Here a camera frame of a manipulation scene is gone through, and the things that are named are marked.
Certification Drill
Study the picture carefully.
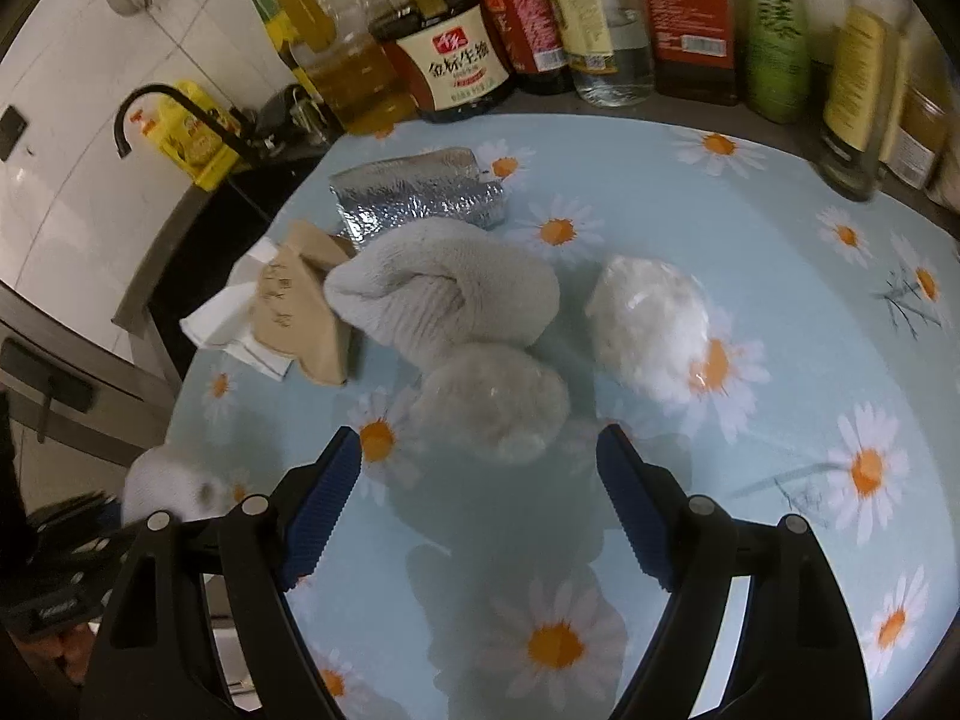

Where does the daisy print tablecloth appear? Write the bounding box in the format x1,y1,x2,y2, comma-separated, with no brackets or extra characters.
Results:
161,114,960,720

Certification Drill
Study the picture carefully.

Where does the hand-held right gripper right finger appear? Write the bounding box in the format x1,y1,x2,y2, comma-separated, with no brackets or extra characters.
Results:
596,424,875,720

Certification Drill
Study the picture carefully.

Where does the green label small bottle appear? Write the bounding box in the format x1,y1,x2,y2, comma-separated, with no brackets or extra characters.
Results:
881,15,953,188

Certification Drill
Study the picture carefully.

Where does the black sink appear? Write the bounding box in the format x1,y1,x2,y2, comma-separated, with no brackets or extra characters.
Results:
146,157,331,391

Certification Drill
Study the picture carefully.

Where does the glass bottle yellow label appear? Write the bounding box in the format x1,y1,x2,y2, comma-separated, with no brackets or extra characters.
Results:
817,0,912,202

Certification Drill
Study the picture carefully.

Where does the yellow plastic package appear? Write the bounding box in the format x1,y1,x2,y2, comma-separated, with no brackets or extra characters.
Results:
127,81,252,192

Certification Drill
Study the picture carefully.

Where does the clear bottle cream label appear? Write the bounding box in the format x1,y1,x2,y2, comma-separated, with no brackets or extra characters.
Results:
536,0,655,107

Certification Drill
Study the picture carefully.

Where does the black wall switch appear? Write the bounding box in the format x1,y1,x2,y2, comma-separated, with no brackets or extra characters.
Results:
0,106,29,162

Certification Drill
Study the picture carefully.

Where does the red label sauce bottle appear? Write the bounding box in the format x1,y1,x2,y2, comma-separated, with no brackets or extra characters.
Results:
461,0,575,96

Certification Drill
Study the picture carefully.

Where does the clear bottle yellow cap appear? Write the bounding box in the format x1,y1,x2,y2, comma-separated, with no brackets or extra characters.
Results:
634,0,740,106

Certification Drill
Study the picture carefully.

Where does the clear bag of rice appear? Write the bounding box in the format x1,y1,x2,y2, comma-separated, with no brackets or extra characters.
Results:
585,255,710,402

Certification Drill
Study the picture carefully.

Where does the black rag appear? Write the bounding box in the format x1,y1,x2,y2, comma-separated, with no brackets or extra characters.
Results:
251,86,301,158

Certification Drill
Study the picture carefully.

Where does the large clear oil bottle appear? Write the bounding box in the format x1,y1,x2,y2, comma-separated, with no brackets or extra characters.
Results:
289,0,421,137

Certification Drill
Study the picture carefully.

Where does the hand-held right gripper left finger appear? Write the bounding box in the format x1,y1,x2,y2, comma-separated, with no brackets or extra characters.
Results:
79,426,365,720

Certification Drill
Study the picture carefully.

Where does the dark soy sauce jug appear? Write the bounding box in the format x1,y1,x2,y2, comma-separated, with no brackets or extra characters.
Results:
367,0,515,125

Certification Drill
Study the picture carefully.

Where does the black cabinet handle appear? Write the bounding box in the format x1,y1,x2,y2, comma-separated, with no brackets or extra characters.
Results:
0,337,95,410

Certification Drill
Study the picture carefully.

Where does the brown paper bag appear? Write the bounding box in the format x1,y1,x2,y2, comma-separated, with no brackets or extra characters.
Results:
251,221,361,387

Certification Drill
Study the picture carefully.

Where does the clear plastic wrap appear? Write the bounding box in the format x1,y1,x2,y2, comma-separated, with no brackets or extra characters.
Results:
409,343,572,464

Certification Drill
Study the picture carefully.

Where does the white paper napkin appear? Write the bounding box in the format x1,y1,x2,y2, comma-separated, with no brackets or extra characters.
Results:
180,236,293,380

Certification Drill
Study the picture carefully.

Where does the white crumpled tissue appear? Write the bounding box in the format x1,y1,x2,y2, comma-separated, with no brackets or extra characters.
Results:
120,444,230,526

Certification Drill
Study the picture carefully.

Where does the black faucet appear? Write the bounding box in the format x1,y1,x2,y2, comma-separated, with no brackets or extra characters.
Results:
114,84,256,166

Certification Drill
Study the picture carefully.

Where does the grey knitted cloth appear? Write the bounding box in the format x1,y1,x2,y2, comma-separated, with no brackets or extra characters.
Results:
322,217,562,368

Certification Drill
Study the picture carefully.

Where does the silver foil bag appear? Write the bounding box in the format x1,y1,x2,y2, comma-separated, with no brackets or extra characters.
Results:
328,148,509,248

